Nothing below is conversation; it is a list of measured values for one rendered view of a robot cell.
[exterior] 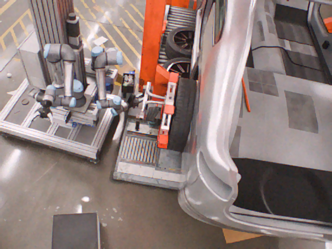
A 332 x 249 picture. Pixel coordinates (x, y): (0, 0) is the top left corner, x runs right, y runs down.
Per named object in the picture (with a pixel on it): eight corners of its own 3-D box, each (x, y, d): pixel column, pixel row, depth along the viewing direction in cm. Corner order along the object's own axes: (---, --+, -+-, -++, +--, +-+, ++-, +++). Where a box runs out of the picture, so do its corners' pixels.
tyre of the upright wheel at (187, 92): (210, 86, 222) (201, 79, 286) (180, 80, 221) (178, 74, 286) (193, 165, 237) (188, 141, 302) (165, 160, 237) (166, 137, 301)
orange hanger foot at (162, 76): (198, 103, 317) (206, 81, 289) (152, 95, 316) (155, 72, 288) (199, 92, 327) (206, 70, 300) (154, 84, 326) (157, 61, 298)
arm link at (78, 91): (82, 99, 249) (81, 89, 238) (67, 98, 248) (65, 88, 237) (85, 89, 256) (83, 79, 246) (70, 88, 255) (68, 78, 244)
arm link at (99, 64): (92, 53, 230) (97, 111, 244) (105, 52, 233) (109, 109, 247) (92, 53, 241) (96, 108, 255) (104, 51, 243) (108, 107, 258)
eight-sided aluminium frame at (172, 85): (163, 153, 266) (171, 118, 223) (156, 152, 266) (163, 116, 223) (169, 108, 299) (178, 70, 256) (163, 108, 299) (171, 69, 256)
